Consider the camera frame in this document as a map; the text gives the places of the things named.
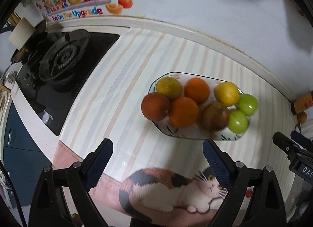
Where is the green apple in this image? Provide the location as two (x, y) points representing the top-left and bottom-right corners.
(237, 94), (258, 117)
(227, 109), (248, 134)

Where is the yellow-green citrus fruit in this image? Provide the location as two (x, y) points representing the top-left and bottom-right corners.
(156, 76), (183, 100)

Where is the yellow lemon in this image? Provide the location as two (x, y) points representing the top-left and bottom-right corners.
(214, 82), (240, 107)

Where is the orange in plate back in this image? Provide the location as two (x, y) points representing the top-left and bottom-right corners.
(184, 77), (210, 104)

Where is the brown russet apple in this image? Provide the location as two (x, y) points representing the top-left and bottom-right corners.
(201, 101), (230, 131)

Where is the bright orange fruit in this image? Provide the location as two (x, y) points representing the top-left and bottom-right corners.
(169, 97), (200, 128)

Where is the black gas stove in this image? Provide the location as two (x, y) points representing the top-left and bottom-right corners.
(16, 29), (120, 135)

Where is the dark orange fruit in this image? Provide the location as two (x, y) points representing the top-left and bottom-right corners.
(141, 92), (170, 121)

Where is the small brown round fruit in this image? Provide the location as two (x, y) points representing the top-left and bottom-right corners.
(297, 112), (307, 124)

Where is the beige paper roll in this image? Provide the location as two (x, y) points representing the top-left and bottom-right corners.
(8, 17), (36, 50)

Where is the blue cabinet door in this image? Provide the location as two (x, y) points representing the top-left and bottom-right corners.
(3, 104), (51, 206)

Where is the striped cat print mat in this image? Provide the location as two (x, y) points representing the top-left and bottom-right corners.
(52, 27), (298, 222)

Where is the small red tomato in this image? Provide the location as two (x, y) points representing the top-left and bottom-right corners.
(245, 189), (253, 198)

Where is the brown sauce bottle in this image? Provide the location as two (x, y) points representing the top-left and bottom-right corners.
(291, 91), (313, 115)

